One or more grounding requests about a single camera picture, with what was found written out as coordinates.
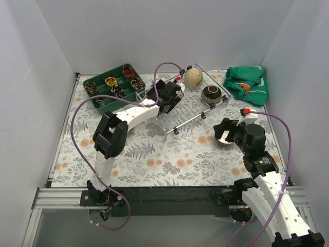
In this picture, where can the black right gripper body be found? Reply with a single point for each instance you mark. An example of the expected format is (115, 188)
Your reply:
(226, 129)

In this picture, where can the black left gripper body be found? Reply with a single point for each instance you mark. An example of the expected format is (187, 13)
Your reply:
(174, 87)

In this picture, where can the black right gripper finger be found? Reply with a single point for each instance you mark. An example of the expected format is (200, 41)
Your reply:
(225, 125)
(234, 134)

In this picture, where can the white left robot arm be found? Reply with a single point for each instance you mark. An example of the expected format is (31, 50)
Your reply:
(111, 132)

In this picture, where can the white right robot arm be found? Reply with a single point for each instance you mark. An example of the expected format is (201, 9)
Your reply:
(263, 192)

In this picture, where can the dark floral roll right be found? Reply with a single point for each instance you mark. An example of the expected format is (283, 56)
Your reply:
(137, 83)

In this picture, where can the dark floral roll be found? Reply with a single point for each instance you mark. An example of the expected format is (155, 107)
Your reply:
(137, 83)
(117, 91)

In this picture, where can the green compartment tray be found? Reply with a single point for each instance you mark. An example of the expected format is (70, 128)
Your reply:
(113, 103)

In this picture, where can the dark patterned bowl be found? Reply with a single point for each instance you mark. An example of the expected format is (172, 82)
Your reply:
(211, 94)

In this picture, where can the orange black roll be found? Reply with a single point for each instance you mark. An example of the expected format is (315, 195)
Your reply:
(128, 72)

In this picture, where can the beige bowl back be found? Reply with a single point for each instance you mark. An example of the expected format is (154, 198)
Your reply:
(193, 77)

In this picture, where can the dark floral roll middle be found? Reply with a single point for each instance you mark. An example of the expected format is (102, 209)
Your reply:
(117, 91)

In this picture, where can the yellow patterned roll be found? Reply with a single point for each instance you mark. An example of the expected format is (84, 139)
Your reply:
(111, 81)

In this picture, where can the green cloth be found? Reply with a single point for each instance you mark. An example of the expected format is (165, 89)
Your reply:
(247, 83)

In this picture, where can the grey roll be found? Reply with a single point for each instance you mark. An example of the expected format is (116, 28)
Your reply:
(100, 102)

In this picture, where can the dark patterned roll left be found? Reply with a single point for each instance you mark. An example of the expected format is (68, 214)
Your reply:
(91, 88)

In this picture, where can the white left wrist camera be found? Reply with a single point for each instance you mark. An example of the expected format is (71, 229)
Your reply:
(179, 82)

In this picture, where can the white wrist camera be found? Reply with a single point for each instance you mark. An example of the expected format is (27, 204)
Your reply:
(179, 82)
(247, 117)

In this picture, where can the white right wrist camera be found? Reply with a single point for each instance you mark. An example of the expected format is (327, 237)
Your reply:
(247, 117)

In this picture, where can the metal wire dish rack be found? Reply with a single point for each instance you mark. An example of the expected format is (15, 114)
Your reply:
(190, 107)

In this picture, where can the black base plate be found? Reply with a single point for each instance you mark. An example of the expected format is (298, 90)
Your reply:
(219, 201)

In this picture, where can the aluminium frame rail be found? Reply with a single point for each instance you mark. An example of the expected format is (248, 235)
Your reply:
(58, 220)

